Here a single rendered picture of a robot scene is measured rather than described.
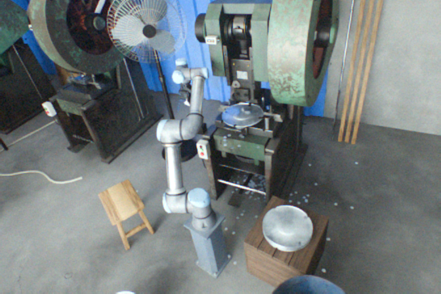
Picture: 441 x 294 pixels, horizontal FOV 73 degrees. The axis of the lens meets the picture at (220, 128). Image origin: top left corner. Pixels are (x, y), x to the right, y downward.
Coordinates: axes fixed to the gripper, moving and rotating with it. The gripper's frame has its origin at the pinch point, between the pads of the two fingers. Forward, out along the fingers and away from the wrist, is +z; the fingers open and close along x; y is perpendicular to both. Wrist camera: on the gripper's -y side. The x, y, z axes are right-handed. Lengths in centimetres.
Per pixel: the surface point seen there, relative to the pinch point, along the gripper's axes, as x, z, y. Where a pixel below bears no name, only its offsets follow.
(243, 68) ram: -14.4, -26.2, -34.6
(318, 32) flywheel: -16, -51, -79
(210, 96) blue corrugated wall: -134, 79, 70
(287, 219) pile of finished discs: 34, 46, -78
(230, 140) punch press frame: 1.2, 22.2, -27.5
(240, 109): -14.6, 6.3, -29.6
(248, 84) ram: -14.3, -14.7, -37.0
